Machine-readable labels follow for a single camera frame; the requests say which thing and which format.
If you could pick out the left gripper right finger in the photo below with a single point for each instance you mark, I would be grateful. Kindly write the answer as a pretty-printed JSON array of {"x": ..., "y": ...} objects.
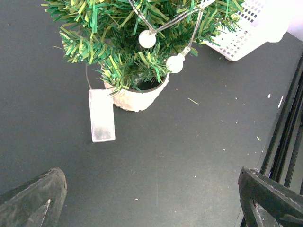
[{"x": 266, "y": 203}]

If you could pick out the white plastic basket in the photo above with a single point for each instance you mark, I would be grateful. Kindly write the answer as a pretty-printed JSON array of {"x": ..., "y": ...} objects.
[{"x": 260, "y": 21}]

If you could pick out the small green christmas tree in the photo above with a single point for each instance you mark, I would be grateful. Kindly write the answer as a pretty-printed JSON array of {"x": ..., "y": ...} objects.
[{"x": 87, "y": 25}]

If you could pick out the string light with white balls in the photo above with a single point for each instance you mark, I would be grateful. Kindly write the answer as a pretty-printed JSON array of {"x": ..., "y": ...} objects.
[{"x": 101, "y": 116}]

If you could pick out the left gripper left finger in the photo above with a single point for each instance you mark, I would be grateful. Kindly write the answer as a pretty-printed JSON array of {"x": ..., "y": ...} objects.
[{"x": 36, "y": 203}]

